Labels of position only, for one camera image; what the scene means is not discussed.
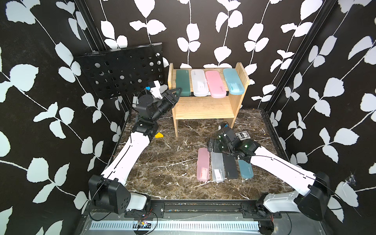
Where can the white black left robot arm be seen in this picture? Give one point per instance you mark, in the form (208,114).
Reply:
(108,189)

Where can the white pencil case upper shelf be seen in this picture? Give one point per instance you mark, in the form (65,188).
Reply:
(200,86)

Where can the clear frosted pencil case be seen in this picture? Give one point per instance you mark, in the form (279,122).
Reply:
(217,166)

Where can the white perforated cable tray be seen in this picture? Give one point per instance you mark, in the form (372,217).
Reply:
(190,226)

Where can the dark grey pencil case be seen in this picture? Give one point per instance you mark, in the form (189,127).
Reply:
(230,165)

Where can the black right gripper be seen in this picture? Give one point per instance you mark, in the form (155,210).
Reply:
(216,142)

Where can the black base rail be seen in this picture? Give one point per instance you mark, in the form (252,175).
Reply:
(251,209)

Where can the light blue pencil case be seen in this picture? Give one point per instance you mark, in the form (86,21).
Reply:
(233,81)

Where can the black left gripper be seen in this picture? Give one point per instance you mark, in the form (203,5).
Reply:
(167,98)

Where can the black perforated music stand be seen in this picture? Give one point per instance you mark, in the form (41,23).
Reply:
(122,72)

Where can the yellow triangular block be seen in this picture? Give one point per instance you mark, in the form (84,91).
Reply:
(159,135)

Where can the wooden two-tier shelf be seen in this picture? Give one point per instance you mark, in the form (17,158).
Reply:
(226,108)

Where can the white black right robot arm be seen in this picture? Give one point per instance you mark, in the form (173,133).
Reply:
(311,193)

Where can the pink pencil case shelf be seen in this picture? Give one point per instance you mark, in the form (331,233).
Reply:
(215,84)
(203,165)

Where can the small green circuit board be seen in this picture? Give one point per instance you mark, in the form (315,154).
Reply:
(143,225)

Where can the dark green pencil case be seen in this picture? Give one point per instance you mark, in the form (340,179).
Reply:
(183,82)

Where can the teal pencil case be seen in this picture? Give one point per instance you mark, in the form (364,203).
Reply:
(246,170)

